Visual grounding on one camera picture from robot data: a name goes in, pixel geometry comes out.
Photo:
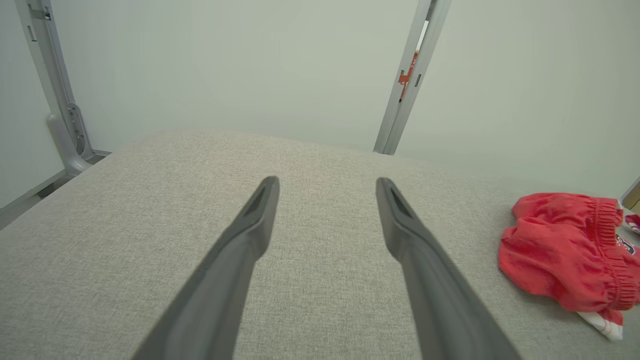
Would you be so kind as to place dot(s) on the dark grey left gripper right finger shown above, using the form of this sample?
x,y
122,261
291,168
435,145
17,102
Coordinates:
x,y
440,300

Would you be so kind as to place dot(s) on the orange clip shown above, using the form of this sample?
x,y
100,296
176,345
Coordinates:
x,y
406,79

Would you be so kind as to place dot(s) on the red shorts with elastic waist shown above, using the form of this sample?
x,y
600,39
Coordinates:
x,y
560,250

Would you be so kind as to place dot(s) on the brown cardboard panel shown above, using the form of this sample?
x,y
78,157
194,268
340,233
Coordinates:
x,y
634,197

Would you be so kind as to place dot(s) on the grey metal partition post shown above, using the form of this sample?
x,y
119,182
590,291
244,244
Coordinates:
x,y
400,120
52,75

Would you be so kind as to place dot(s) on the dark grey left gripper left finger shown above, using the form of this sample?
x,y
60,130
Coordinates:
x,y
220,290

